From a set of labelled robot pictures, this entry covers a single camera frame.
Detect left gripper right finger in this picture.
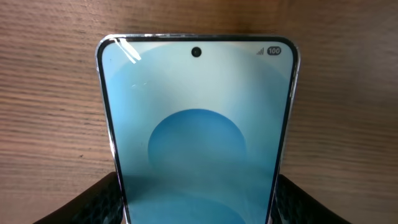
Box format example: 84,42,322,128
270,174,350,224

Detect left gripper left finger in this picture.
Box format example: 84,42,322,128
35,172,124,224

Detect blue screen Galaxy smartphone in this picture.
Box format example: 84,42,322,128
95,34,300,223

